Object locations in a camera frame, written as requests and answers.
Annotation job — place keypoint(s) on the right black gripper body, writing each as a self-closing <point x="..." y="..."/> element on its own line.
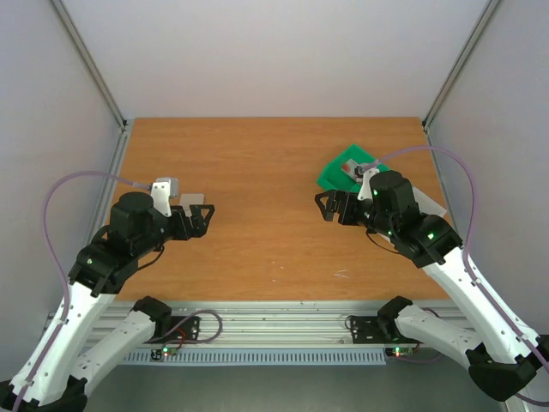
<point x="346" y="208"/>

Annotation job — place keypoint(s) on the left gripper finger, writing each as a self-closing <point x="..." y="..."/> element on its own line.
<point x="187" y="211"/>
<point x="201" y="215"/>

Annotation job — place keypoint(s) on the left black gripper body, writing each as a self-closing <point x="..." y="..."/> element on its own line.
<point x="183" y="231"/>

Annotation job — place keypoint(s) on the beige card holder wallet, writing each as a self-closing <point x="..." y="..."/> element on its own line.
<point x="188" y="199"/>

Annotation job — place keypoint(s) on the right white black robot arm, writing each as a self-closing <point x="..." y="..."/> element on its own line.
<point x="501" y="353"/>

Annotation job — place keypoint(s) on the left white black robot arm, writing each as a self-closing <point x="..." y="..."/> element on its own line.
<point x="61" y="374"/>

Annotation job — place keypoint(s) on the red white card in tray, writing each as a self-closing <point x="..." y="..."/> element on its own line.
<point x="352" y="169"/>

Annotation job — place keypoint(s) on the green plastic sorting tray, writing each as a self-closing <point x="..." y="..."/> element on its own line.
<point x="339" y="173"/>

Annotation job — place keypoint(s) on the left small circuit board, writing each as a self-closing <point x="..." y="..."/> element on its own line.
<point x="162" y="354"/>

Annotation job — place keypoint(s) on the small circuit board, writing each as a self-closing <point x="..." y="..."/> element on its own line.
<point x="402" y="352"/>
<point x="162" y="354"/>

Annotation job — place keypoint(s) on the right small circuit board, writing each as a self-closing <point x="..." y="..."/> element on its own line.
<point x="402" y="352"/>

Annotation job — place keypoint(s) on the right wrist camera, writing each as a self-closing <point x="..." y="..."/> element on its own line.
<point x="365" y="192"/>

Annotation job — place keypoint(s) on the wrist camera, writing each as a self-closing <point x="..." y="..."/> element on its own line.
<point x="365" y="192"/>
<point x="163" y="190"/>

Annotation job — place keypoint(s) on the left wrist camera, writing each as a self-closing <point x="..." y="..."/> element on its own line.
<point x="163" y="190"/>

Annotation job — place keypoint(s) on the aluminium rail frame front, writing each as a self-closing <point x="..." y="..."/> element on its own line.
<point x="277" y="324"/>

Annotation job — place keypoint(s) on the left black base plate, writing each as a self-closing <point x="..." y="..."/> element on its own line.
<point x="184" y="328"/>

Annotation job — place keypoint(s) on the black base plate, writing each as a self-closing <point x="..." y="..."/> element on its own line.
<point x="184" y="328"/>
<point x="365" y="330"/>

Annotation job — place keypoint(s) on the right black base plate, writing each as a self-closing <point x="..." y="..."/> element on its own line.
<point x="365" y="330"/>

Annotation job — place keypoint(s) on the grey slotted cable duct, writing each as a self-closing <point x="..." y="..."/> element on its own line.
<point x="247" y="357"/>

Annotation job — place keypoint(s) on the left aluminium frame post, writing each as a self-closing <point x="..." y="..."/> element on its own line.
<point x="87" y="59"/>

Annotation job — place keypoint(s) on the aluminium frame post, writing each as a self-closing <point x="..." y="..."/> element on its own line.
<point x="478" y="31"/>
<point x="87" y="59"/>

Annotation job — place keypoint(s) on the right aluminium frame post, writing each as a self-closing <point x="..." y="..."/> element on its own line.
<point x="478" y="31"/>

